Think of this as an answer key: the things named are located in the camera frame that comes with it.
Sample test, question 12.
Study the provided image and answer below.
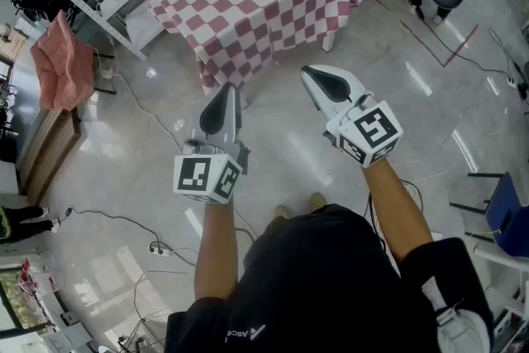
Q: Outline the black tripod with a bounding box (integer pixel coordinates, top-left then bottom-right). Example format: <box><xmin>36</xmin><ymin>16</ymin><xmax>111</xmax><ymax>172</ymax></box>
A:
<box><xmin>117</xmin><ymin>301</ymin><xmax>169</xmax><ymax>353</ymax></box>

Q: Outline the pink white checkered tablecloth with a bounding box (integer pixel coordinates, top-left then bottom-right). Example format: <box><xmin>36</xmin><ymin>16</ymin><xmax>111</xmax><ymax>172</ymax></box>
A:
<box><xmin>148</xmin><ymin>0</ymin><xmax>364</xmax><ymax>96</ymax></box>

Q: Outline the pink cloth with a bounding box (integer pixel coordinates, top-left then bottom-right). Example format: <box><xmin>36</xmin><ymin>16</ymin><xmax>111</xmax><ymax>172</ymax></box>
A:
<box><xmin>30</xmin><ymin>9</ymin><xmax>97</xmax><ymax>112</ymax></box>

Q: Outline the low wooden platform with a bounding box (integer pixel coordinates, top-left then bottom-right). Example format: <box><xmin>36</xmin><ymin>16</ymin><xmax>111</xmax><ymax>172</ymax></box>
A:
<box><xmin>17</xmin><ymin>106</ymin><xmax>83</xmax><ymax>207</ymax></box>

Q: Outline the cardboard box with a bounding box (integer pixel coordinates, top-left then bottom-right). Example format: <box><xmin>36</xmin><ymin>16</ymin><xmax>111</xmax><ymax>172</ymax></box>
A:
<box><xmin>0</xmin><ymin>27</ymin><xmax>29</xmax><ymax>64</ymax></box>

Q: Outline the white desk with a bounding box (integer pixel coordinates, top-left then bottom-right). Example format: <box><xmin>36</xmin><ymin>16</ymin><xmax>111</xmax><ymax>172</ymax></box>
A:
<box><xmin>473</xmin><ymin>241</ymin><xmax>529</xmax><ymax>353</ymax></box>

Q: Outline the blue chair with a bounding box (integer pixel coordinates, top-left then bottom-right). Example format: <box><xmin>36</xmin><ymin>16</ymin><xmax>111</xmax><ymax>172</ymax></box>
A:
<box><xmin>449</xmin><ymin>170</ymin><xmax>529</xmax><ymax>260</ymax></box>

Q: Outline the person's right forearm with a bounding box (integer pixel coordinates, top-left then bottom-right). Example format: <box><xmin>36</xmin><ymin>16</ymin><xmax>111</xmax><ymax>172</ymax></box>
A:
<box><xmin>362</xmin><ymin>158</ymin><xmax>435</xmax><ymax>264</ymax></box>

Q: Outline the person's left forearm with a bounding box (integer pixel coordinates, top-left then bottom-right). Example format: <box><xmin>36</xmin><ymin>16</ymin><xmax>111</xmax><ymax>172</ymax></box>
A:
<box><xmin>193</xmin><ymin>198</ymin><xmax>240</xmax><ymax>302</ymax></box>

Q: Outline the person's right tan shoe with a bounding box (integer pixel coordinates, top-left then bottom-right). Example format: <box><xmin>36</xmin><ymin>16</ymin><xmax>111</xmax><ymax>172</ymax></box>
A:
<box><xmin>309</xmin><ymin>192</ymin><xmax>328</xmax><ymax>213</ymax></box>

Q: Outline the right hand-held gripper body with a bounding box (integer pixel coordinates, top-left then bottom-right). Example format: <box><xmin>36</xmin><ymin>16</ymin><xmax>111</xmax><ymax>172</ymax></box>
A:
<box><xmin>300</xmin><ymin>64</ymin><xmax>404</xmax><ymax>169</ymax></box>

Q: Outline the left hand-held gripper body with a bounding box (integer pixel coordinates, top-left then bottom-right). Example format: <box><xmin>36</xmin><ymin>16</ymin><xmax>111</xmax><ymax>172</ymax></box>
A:
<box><xmin>173</xmin><ymin>82</ymin><xmax>252</xmax><ymax>205</ymax></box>

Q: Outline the white shoulder bag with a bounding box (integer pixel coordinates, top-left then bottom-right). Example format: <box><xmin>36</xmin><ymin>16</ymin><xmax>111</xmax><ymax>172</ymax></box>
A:
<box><xmin>421</xmin><ymin>279</ymin><xmax>493</xmax><ymax>353</ymax></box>

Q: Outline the white cable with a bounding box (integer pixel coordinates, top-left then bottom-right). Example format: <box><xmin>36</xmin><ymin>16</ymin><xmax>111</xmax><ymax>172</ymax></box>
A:
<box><xmin>91</xmin><ymin>47</ymin><xmax>185</xmax><ymax>145</ymax></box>
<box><xmin>407</xmin><ymin>107</ymin><xmax>512</xmax><ymax>185</ymax></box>

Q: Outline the person's black shirt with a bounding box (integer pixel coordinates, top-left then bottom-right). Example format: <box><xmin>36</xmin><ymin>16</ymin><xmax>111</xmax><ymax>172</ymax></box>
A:
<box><xmin>164</xmin><ymin>203</ymin><xmax>496</xmax><ymax>353</ymax></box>

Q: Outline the black cable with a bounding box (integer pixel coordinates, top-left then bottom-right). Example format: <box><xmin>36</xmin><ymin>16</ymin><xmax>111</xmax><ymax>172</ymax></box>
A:
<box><xmin>64</xmin><ymin>207</ymin><xmax>198</xmax><ymax>268</ymax></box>
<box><xmin>399</xmin><ymin>7</ymin><xmax>529</xmax><ymax>104</ymax></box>

